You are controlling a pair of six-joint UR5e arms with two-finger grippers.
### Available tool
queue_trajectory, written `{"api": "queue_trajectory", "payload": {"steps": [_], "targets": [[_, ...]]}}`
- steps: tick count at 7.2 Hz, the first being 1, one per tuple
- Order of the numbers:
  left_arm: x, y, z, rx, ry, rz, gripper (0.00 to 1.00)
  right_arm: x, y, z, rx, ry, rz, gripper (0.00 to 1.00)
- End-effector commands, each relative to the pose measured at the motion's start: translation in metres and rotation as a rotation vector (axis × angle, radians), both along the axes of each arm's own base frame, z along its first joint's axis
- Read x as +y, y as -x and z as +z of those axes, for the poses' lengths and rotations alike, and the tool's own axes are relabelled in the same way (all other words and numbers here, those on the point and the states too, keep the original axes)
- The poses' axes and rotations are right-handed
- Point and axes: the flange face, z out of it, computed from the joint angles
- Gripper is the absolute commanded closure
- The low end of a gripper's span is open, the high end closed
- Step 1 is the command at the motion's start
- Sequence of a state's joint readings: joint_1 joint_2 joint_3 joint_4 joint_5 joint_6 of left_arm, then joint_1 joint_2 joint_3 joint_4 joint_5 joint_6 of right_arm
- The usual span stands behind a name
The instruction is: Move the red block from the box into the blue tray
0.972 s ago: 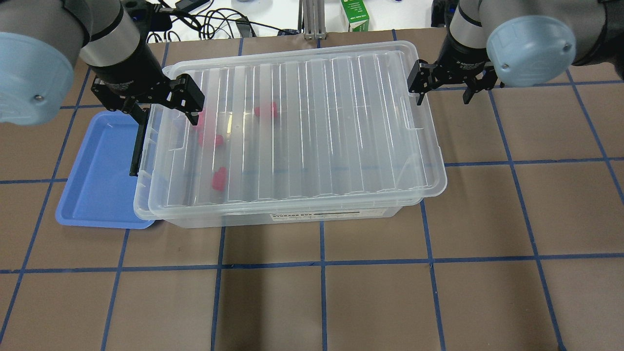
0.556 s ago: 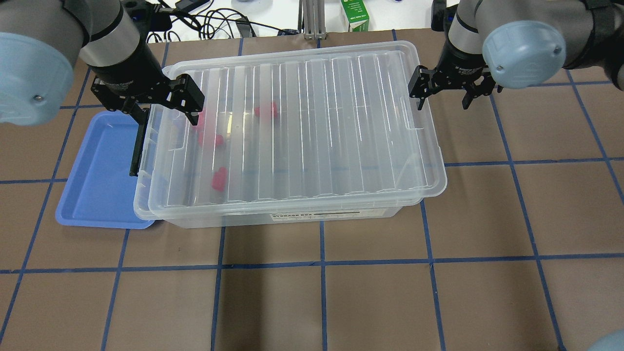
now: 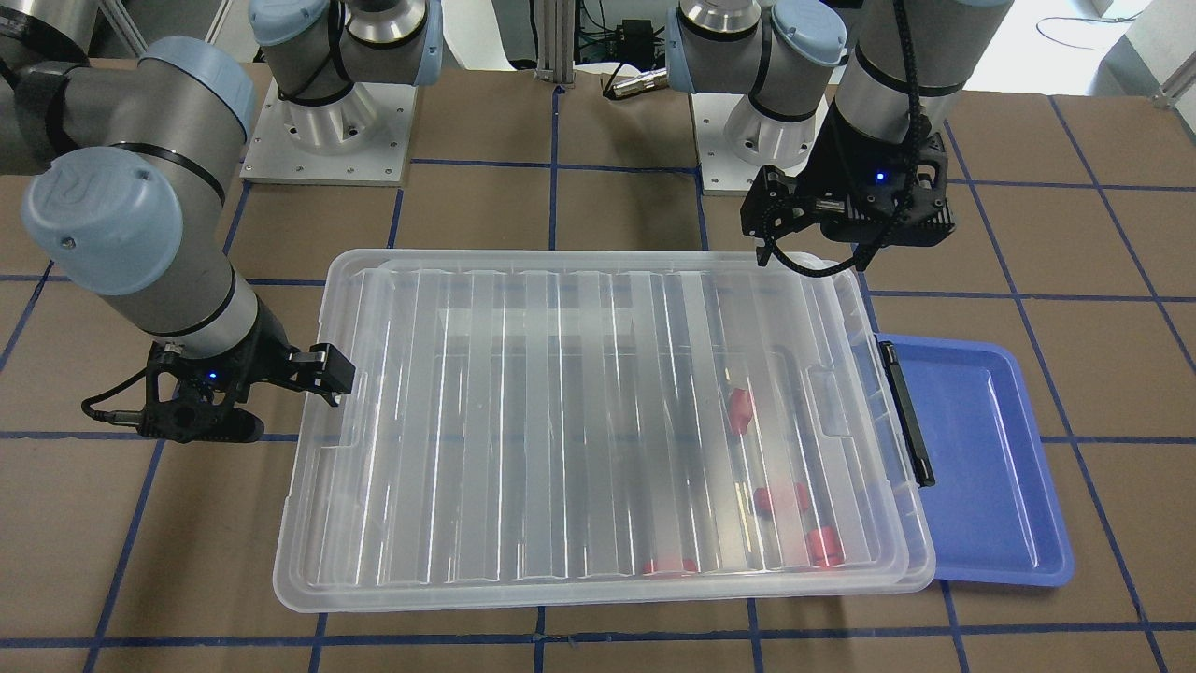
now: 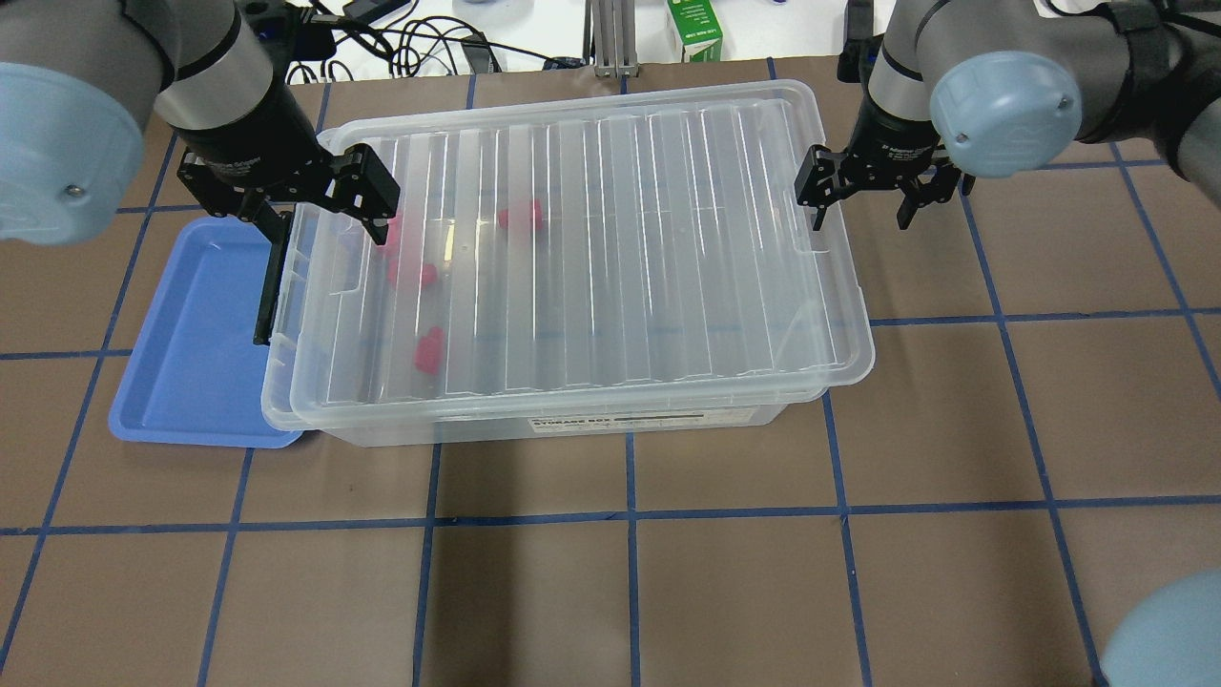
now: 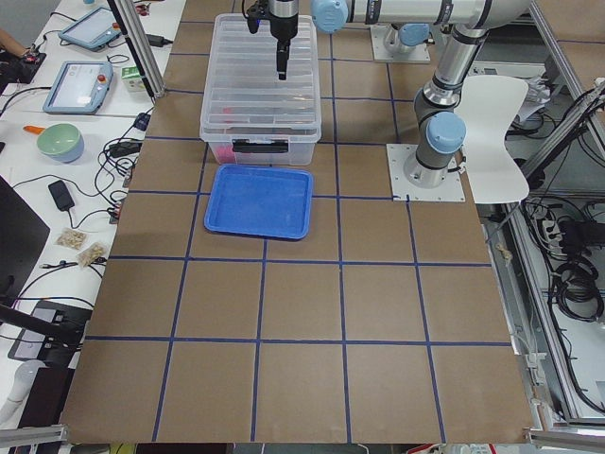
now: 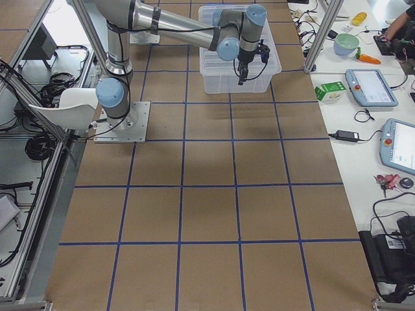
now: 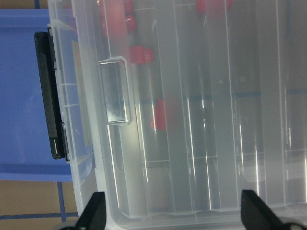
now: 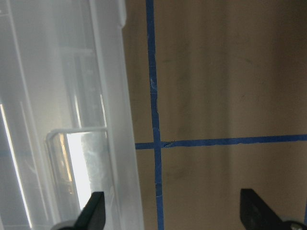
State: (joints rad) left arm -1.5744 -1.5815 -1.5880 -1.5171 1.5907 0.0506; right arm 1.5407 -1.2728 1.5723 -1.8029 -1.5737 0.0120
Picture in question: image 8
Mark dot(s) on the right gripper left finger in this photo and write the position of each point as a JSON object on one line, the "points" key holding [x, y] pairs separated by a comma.
{"points": [[93, 215]]}

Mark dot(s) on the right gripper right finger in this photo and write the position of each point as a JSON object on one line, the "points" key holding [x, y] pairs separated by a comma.
{"points": [[255, 214]]}

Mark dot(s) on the clear plastic box lid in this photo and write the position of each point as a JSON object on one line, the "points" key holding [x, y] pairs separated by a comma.
{"points": [[65, 119]]}

